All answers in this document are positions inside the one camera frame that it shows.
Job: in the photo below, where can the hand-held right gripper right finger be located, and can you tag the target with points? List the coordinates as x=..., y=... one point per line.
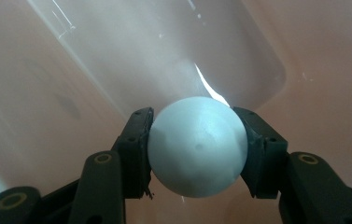
x=267, y=155

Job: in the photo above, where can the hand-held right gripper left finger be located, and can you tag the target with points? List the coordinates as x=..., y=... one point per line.
x=130, y=155

